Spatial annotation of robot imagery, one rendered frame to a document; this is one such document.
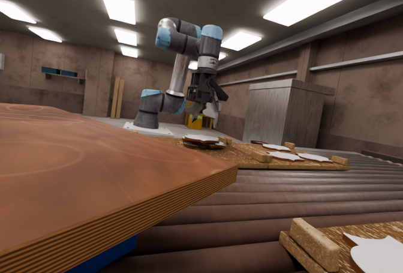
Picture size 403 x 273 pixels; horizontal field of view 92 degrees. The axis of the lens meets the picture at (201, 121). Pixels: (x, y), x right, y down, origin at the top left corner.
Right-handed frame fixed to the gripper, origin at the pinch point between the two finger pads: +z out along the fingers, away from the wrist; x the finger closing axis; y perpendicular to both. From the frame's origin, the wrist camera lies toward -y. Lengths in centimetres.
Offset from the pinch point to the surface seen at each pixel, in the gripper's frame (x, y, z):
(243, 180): 25.8, 3.0, 10.7
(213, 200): 32.1, 18.0, 10.7
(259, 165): 20.6, -9.4, 9.0
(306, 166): 25.2, -28.9, 9.0
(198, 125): -714, -468, 80
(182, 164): 46, 34, -2
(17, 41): -1080, 247, -171
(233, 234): 41.4, 21.3, 10.6
